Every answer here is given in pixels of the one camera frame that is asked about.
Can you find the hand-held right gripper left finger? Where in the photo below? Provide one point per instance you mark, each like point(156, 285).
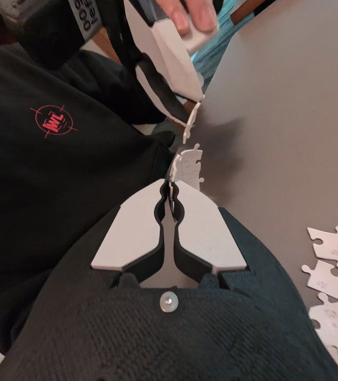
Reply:
point(133, 235)

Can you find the pile of white puzzle pieces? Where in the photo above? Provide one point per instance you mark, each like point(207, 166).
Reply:
point(332, 279)

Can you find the person's left hand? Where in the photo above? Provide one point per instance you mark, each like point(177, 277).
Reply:
point(195, 15)

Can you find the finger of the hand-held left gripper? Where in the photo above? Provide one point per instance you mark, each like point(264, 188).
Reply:
point(163, 95)
point(175, 65)

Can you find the person's black sweatshirt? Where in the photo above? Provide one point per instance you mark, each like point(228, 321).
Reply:
point(38, 178)

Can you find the brown wooden chair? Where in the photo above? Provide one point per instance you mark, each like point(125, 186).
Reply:
point(240, 16)

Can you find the single white puzzle piece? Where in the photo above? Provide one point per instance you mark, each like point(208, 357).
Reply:
point(190, 119)

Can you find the teal cloth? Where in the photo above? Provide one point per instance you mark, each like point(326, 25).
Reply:
point(213, 56)

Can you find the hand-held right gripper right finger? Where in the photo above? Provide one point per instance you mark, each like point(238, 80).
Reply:
point(210, 238)

